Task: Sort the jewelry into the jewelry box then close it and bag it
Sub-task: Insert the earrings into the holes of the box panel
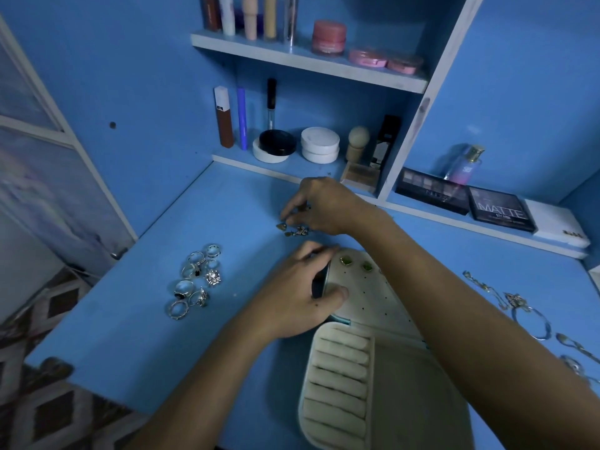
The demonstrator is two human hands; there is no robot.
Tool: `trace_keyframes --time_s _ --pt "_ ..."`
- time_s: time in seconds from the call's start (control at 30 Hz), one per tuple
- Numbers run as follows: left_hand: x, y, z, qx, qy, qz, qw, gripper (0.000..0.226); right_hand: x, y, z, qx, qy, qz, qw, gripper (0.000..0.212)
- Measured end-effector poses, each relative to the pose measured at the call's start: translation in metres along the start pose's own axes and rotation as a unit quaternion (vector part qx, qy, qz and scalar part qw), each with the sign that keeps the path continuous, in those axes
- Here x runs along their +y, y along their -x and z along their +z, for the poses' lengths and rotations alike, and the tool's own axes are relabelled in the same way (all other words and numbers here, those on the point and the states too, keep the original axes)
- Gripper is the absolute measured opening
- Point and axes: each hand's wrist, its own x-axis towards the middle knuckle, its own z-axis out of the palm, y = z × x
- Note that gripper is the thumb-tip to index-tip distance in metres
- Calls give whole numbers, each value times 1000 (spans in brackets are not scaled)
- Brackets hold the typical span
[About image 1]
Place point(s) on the person's right hand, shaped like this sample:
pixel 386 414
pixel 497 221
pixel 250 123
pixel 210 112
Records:
pixel 328 206

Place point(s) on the person's left hand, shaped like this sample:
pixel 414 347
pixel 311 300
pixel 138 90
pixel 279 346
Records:
pixel 291 295

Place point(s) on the pile of small earrings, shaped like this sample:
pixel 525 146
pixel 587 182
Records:
pixel 292 228

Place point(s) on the green stud earring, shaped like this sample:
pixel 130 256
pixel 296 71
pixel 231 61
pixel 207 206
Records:
pixel 346 260
pixel 367 266

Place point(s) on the pile of silver rings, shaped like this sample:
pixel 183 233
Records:
pixel 214 276

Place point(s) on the cream jewellery box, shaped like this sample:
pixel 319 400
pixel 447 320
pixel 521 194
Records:
pixel 394 398

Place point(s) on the person's right forearm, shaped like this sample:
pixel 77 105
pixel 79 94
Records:
pixel 478 332

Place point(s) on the person's left forearm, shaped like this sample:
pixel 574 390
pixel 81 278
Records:
pixel 206 389

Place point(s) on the white flat box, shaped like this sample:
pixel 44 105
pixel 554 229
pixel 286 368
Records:
pixel 558 224

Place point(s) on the square brown powder compact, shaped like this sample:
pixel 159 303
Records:
pixel 359 177

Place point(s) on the white round cream jar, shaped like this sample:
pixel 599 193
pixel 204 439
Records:
pixel 321 145

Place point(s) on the beige makeup sponge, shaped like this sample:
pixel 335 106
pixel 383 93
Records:
pixel 357 140

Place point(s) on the white bowl black inside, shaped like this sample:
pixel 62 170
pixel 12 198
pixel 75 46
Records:
pixel 277 142

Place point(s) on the black cosmetic bottle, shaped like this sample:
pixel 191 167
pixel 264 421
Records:
pixel 384 140

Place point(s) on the dark eyeshadow palette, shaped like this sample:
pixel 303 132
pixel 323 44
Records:
pixel 433 190

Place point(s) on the black makeup brush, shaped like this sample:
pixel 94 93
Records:
pixel 272 103

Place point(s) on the blue cosmetic tube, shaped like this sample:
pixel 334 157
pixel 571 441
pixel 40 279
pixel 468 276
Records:
pixel 242 117

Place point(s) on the brown lipstick tube white cap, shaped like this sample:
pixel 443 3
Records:
pixel 225 122

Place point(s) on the small pink perfume bottle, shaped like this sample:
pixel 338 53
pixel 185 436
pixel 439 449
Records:
pixel 464 168

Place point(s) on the pink flat compact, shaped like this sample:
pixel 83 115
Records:
pixel 367 58
pixel 405 65

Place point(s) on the white shelf unit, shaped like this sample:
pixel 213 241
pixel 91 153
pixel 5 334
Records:
pixel 436 79

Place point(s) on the pink round jar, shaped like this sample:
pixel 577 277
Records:
pixel 329 37

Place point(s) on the black lettered eyeshadow palette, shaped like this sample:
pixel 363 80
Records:
pixel 502 209

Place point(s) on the short beige cosmetic tube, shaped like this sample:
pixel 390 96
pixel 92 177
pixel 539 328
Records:
pixel 270 16

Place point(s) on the tall beige cosmetic tube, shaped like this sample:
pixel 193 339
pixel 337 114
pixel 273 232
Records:
pixel 249 16

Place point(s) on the white tube blue label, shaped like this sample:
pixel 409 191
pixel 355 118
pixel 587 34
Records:
pixel 227 14

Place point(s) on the white framed marbled panel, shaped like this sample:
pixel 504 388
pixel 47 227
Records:
pixel 47 201

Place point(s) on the white slatted cabinet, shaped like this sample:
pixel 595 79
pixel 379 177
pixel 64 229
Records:
pixel 594 276

